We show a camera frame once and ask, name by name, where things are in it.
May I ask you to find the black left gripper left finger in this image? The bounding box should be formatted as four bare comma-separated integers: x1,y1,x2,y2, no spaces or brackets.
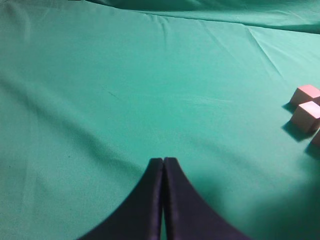
80,158,164,240

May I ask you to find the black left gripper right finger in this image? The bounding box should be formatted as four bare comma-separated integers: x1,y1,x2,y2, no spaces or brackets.
162,157,250,240

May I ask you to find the column pink cube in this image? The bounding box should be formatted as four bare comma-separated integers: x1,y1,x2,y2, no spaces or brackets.
289,84,320,106
290,101,320,133
311,130,320,147

